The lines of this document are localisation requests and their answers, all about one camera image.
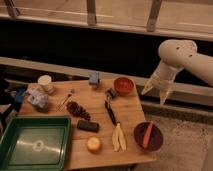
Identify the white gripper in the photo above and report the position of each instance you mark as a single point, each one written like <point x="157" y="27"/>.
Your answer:
<point x="161" y="79"/>

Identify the light blue towel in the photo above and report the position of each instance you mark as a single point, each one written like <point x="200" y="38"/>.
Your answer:
<point x="37" y="99"/>

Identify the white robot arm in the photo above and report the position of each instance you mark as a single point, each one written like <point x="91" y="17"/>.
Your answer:
<point x="176" y="55"/>

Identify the red bowl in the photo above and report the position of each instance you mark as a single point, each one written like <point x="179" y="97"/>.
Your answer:
<point x="123" y="85"/>

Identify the small dark grey object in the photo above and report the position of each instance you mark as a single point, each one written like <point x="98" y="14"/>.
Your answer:
<point x="111" y="93"/>

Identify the orange carrot stick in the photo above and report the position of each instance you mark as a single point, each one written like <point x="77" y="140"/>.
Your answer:
<point x="147" y="135"/>

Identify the dark purple bowl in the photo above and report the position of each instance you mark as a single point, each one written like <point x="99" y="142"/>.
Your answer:
<point x="156" y="138"/>

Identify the small blue toy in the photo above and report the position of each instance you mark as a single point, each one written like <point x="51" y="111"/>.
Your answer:
<point x="94" y="79"/>

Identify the black rectangular block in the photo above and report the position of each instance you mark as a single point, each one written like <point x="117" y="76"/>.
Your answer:
<point x="88" y="126"/>

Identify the dark grape bunch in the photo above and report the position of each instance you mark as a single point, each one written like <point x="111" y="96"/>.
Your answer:
<point x="78" y="111"/>

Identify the yellow round block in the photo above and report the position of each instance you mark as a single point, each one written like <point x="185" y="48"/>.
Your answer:
<point x="94" y="144"/>

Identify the small metal spoon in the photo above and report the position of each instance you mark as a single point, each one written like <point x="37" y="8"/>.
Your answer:
<point x="71" y="92"/>

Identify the white paper cup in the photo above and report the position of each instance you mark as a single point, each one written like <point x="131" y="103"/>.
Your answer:
<point x="45" y="82"/>

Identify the green plastic tray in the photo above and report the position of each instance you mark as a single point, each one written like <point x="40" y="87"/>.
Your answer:
<point x="35" y="144"/>

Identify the blue object at left edge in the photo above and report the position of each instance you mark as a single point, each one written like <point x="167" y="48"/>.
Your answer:
<point x="18" y="95"/>

